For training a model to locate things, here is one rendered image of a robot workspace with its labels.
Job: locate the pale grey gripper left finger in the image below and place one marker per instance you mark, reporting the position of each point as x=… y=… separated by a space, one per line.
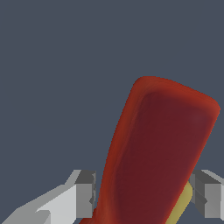
x=64 y=201

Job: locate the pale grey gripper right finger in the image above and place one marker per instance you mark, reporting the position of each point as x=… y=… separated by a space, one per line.
x=210 y=198

